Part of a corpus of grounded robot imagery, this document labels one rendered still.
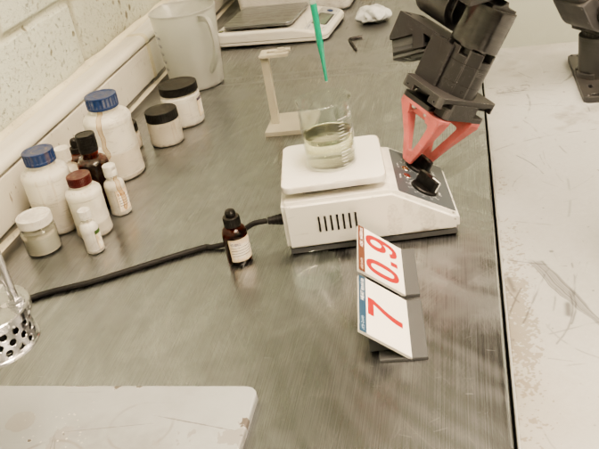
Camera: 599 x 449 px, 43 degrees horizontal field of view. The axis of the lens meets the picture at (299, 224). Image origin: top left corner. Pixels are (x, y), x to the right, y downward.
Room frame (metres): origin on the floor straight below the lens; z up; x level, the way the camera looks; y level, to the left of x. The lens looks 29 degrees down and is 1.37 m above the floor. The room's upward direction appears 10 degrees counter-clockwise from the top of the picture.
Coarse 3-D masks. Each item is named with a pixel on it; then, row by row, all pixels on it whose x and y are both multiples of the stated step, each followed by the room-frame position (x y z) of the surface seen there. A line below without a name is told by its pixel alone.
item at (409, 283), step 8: (384, 240) 0.74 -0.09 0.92; (400, 256) 0.72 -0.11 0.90; (408, 256) 0.72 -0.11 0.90; (400, 264) 0.71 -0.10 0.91; (408, 264) 0.71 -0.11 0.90; (360, 272) 0.66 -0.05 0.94; (400, 272) 0.69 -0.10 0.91; (408, 272) 0.69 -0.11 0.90; (416, 272) 0.69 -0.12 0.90; (376, 280) 0.65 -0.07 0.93; (400, 280) 0.67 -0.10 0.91; (408, 280) 0.67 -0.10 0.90; (416, 280) 0.67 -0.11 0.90; (384, 288) 0.66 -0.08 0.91; (392, 288) 0.65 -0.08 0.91; (408, 288) 0.66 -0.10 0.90; (416, 288) 0.66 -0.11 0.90; (400, 296) 0.65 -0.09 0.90; (408, 296) 0.65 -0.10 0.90; (416, 296) 0.65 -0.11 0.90
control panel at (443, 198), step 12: (396, 156) 0.86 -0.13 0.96; (396, 168) 0.82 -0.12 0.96; (408, 168) 0.83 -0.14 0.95; (432, 168) 0.86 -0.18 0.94; (396, 180) 0.79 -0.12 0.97; (408, 180) 0.80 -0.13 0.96; (444, 180) 0.83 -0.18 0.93; (408, 192) 0.76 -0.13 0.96; (420, 192) 0.77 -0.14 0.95; (444, 192) 0.80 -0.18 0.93; (444, 204) 0.76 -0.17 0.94
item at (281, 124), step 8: (280, 48) 1.18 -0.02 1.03; (288, 48) 1.18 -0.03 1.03; (264, 56) 1.16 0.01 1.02; (272, 56) 1.16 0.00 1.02; (280, 56) 1.16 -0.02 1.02; (264, 64) 1.18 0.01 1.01; (264, 72) 1.18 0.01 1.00; (264, 80) 1.18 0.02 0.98; (272, 80) 1.18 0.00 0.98; (272, 88) 1.17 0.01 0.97; (272, 96) 1.17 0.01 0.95; (272, 104) 1.17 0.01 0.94; (272, 112) 1.18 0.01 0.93; (288, 112) 1.21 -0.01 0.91; (296, 112) 1.21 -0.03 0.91; (272, 120) 1.18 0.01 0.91; (280, 120) 1.18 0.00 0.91; (288, 120) 1.18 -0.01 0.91; (296, 120) 1.17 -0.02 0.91; (272, 128) 1.16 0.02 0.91; (280, 128) 1.15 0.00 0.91; (288, 128) 1.14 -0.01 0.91; (296, 128) 1.14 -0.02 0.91
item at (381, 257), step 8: (368, 232) 0.74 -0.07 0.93; (368, 240) 0.72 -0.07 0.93; (376, 240) 0.73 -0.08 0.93; (368, 248) 0.70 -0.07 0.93; (376, 248) 0.71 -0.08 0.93; (384, 248) 0.72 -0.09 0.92; (392, 248) 0.73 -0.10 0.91; (368, 256) 0.69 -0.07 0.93; (376, 256) 0.70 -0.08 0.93; (384, 256) 0.70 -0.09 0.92; (392, 256) 0.71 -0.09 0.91; (368, 264) 0.67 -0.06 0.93; (376, 264) 0.68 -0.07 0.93; (384, 264) 0.69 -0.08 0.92; (392, 264) 0.70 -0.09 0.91; (368, 272) 0.66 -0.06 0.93; (376, 272) 0.66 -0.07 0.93; (384, 272) 0.67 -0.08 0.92; (392, 272) 0.68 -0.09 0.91; (384, 280) 0.66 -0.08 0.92; (392, 280) 0.66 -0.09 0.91; (400, 288) 0.66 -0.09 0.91
